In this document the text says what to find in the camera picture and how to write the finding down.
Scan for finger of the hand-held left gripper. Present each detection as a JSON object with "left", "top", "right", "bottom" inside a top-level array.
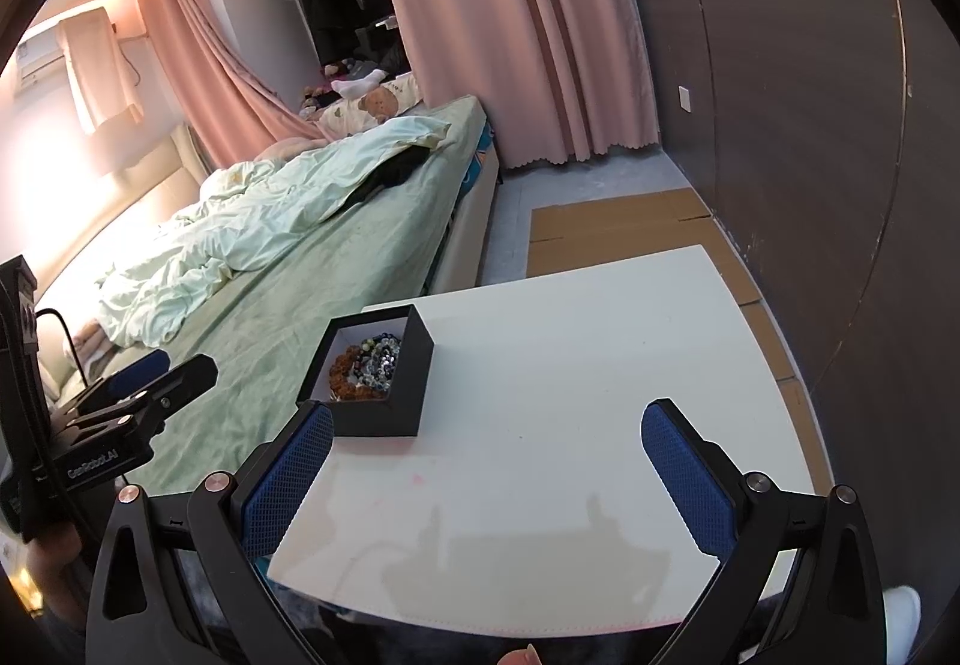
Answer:
[
  {"left": 112, "top": 355, "right": 219, "bottom": 437},
  {"left": 75, "top": 348, "right": 172, "bottom": 411}
]

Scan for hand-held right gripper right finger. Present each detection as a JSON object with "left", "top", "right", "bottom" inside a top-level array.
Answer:
[{"left": 640, "top": 399, "right": 890, "bottom": 665}]

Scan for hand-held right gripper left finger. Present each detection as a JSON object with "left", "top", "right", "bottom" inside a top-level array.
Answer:
[{"left": 84, "top": 401, "right": 335, "bottom": 665}]

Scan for brown rudraksha bead bracelet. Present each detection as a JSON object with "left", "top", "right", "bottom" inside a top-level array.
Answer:
[{"left": 328, "top": 344, "right": 391, "bottom": 403}]

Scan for silver metal bracelet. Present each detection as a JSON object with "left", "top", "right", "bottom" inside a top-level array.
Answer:
[{"left": 360, "top": 346, "right": 400, "bottom": 388}]

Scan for black jewelry box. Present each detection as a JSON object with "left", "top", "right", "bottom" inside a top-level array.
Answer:
[{"left": 296, "top": 305, "right": 436, "bottom": 439}]

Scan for person's left forearm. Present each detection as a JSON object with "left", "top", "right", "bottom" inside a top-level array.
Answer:
[{"left": 30, "top": 522, "right": 85, "bottom": 636}]

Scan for bed with green sheet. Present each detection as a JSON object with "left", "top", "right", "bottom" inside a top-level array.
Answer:
[{"left": 34, "top": 95, "right": 502, "bottom": 493}]

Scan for light green duvet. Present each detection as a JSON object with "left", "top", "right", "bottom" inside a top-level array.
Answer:
[{"left": 97, "top": 113, "right": 451, "bottom": 345}]

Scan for person's white slipper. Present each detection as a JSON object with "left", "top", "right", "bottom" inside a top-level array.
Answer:
[{"left": 883, "top": 586, "right": 922, "bottom": 665}]

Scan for flat brown cardboard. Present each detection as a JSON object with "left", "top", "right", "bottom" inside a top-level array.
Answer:
[{"left": 525, "top": 187, "right": 833, "bottom": 486}]

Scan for black garment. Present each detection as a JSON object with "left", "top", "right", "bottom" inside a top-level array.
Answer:
[{"left": 352, "top": 143, "right": 428, "bottom": 208}]

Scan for tied-back pink curtain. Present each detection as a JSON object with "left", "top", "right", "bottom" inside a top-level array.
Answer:
[{"left": 135, "top": 0, "right": 331, "bottom": 171}]

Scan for white air conditioner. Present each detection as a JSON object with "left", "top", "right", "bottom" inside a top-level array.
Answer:
[{"left": 15, "top": 31, "right": 68, "bottom": 92}]

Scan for white socks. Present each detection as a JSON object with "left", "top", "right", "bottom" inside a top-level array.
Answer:
[{"left": 330, "top": 65, "right": 388, "bottom": 100}]

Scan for dark brown wardrobe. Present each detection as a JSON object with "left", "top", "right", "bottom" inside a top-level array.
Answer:
[{"left": 613, "top": 0, "right": 960, "bottom": 561}]

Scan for wide pink curtain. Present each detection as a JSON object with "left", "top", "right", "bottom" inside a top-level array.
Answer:
[{"left": 352, "top": 0, "right": 665, "bottom": 171}]

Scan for black cable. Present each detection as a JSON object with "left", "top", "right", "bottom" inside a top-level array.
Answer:
[{"left": 34, "top": 308, "right": 85, "bottom": 382}]

